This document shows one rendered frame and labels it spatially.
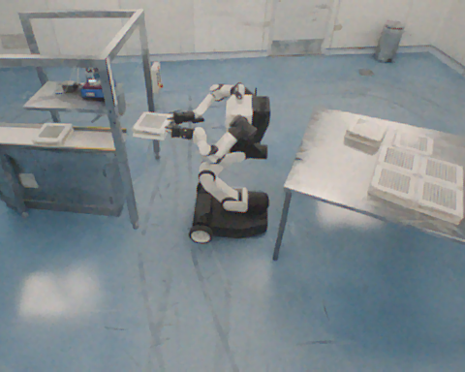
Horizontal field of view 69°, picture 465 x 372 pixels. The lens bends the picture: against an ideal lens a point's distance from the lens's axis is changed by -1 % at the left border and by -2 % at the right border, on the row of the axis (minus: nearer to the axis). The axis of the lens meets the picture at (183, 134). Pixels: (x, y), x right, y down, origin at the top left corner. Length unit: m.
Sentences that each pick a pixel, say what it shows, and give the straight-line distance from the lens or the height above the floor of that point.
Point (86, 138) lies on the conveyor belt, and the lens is 2.89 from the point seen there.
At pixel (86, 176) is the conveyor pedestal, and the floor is 0.51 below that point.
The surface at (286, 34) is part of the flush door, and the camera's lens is 6.17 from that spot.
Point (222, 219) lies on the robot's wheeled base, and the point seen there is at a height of 0.17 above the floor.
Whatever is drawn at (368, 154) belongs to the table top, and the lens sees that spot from 2.78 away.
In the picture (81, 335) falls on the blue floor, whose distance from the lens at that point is 2.80.
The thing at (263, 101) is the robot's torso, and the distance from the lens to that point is 2.41.
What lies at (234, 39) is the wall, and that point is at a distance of 6.03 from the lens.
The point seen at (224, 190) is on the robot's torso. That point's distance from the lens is 2.87.
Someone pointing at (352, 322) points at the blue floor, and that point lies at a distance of 2.90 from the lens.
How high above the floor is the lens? 2.48
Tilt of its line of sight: 37 degrees down
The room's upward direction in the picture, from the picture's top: 3 degrees counter-clockwise
